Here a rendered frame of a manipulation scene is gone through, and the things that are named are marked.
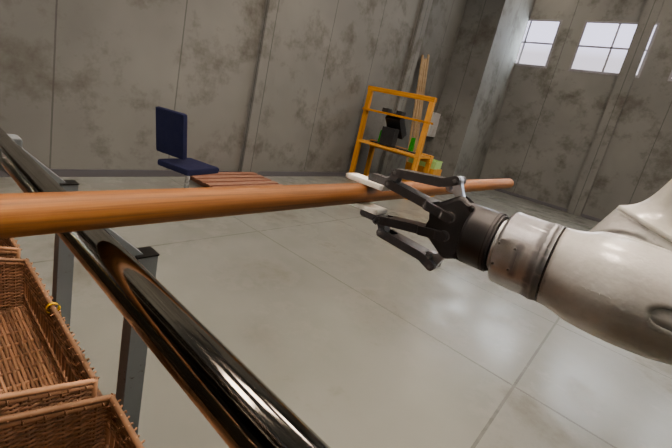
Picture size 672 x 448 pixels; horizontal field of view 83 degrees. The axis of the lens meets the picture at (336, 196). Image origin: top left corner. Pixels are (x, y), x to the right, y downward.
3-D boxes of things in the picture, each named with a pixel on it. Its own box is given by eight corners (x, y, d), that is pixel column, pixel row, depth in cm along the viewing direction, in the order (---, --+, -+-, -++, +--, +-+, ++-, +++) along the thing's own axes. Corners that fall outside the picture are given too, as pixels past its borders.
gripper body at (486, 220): (501, 214, 42) (426, 189, 47) (478, 283, 44) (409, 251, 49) (519, 209, 47) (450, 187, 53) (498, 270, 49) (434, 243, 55)
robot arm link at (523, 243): (527, 312, 40) (473, 286, 43) (545, 291, 47) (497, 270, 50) (557, 231, 38) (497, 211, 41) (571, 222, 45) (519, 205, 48)
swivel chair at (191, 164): (197, 198, 416) (209, 113, 394) (219, 214, 381) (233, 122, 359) (144, 199, 377) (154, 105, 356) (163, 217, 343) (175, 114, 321)
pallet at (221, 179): (253, 178, 562) (254, 171, 560) (286, 193, 517) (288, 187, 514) (181, 178, 476) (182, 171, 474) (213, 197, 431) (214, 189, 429)
